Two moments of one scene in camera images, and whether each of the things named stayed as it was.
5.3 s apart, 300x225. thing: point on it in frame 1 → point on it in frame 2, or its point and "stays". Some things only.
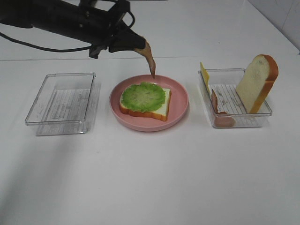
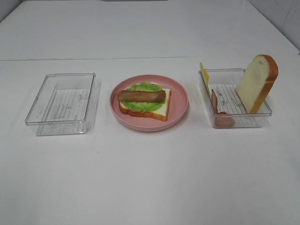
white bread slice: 160,113 stays
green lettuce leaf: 144,97 stays
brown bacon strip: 221,119 stays
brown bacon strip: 146,52 → 137,95
